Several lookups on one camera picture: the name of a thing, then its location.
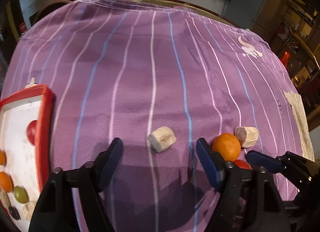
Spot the red tomato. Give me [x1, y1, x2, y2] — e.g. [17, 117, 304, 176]
[233, 159, 251, 170]
[27, 120, 37, 145]

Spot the smallest orange mandarin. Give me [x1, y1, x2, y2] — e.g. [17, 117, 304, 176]
[0, 150, 7, 165]

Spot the dark purple plum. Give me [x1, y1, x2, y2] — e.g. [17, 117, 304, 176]
[9, 206, 21, 220]

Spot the large orange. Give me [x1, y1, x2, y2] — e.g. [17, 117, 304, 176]
[212, 133, 241, 162]

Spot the large beige cork block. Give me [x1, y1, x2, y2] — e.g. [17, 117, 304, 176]
[148, 126, 177, 153]

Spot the red rimmed white tray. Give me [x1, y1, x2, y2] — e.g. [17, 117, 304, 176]
[0, 83, 56, 232]

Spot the green grape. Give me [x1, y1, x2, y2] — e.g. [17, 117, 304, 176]
[14, 186, 29, 204]

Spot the small orange mandarin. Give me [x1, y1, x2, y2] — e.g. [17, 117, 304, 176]
[0, 172, 14, 192]

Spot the small beige cork piece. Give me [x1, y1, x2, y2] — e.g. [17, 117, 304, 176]
[0, 190, 11, 209]

